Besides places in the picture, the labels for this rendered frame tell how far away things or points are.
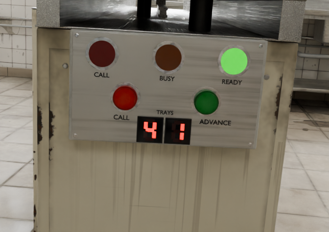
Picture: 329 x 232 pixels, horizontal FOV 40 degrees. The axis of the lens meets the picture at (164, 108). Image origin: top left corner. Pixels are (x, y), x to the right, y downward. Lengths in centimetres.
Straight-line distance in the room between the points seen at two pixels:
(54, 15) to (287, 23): 28
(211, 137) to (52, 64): 22
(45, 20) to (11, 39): 449
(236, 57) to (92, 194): 27
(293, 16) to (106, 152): 29
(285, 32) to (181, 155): 21
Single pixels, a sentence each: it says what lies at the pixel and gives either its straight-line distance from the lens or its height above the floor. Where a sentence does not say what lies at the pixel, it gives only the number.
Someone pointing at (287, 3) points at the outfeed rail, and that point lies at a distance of 57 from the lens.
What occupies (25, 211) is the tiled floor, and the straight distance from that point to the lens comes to 200.
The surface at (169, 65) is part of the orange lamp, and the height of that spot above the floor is 80.
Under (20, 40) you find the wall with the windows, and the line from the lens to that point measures 501.
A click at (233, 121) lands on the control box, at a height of 74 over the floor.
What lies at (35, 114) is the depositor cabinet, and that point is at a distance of 136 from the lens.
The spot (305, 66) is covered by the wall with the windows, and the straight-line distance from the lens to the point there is 472.
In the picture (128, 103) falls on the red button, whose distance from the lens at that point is 55.
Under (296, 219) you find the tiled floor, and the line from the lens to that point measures 208.
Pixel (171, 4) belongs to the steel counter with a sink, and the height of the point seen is 86.
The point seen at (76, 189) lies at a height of 62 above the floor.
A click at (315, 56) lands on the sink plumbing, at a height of 48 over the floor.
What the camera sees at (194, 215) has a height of 59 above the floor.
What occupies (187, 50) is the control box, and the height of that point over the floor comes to 82.
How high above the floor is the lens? 88
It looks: 13 degrees down
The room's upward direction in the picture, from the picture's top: 3 degrees clockwise
